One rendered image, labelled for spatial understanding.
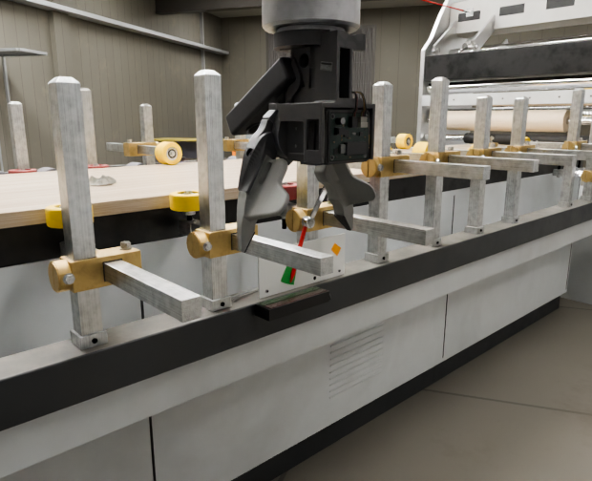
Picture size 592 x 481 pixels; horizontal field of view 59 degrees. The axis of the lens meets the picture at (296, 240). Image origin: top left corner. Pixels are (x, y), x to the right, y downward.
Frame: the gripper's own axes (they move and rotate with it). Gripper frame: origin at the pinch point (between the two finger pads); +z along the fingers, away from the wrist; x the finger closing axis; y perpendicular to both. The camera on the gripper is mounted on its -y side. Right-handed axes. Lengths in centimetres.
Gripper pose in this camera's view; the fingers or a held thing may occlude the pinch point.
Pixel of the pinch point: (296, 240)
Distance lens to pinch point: 54.3
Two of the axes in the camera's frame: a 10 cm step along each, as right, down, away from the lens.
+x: 7.4, -1.5, 6.5
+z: 0.0, 9.7, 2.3
